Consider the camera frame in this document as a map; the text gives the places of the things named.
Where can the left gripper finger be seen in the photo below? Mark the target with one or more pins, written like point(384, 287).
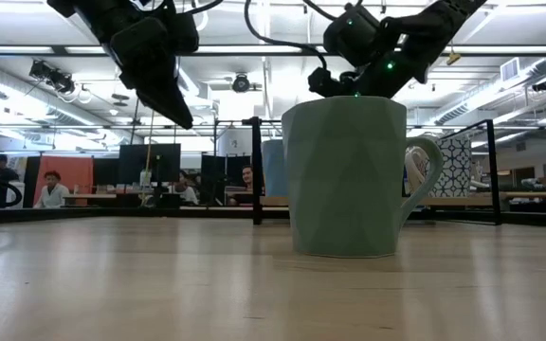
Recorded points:
point(169, 104)

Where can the white mug grey diamond pattern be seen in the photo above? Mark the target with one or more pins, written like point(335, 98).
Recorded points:
point(417, 166)

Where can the white mug blue lattice pattern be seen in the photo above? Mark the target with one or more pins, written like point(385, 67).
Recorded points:
point(455, 166)

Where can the green mug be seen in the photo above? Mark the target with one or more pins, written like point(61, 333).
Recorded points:
point(344, 180)

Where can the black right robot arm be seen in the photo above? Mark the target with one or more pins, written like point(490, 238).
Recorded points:
point(434, 19)

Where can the round black ceiling device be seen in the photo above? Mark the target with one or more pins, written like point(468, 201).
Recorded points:
point(241, 83)

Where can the person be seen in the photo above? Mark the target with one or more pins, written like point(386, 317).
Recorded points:
point(52, 192)
point(247, 177)
point(185, 189)
point(0, 177)

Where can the orange partition panel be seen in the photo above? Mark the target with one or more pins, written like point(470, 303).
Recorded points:
point(78, 173)

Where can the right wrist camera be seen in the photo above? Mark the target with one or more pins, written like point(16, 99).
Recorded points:
point(325, 83)

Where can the black overhead frame beam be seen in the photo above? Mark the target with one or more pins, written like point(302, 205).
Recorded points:
point(60, 49)

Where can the black ceiling camera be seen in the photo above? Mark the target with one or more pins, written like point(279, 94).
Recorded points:
point(52, 77)
point(543, 85)

